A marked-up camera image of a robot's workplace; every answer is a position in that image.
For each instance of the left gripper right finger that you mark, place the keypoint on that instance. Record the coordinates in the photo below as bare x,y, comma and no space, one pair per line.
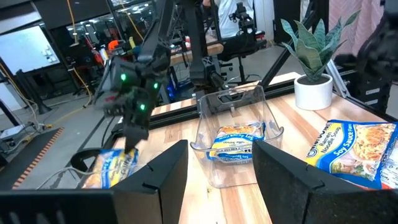
295,199

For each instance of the black office chair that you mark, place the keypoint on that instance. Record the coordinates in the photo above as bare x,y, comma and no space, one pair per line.
242,46

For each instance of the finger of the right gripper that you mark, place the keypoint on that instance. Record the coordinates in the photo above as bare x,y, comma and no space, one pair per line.
130,135
141,132

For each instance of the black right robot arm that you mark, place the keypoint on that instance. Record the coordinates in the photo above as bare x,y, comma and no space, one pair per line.
158,28

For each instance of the person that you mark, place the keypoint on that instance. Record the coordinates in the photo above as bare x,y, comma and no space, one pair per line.
230,21

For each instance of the blue Maruchan ramen pack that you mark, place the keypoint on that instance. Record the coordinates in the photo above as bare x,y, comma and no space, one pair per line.
115,169
236,143
351,149

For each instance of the wooden workbench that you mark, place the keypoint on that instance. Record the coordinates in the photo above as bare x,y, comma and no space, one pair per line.
214,49

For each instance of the green snake plant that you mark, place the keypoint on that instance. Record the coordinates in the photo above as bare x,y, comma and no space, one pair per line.
311,53

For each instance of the white board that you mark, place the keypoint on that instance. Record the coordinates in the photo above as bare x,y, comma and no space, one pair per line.
25,49

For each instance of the white plant pot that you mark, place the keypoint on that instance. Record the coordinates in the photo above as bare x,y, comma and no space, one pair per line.
312,95

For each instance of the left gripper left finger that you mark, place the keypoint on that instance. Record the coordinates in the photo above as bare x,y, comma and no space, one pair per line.
140,205

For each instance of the black hazard-striped floor mat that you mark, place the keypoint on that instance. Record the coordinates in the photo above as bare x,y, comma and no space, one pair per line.
28,155

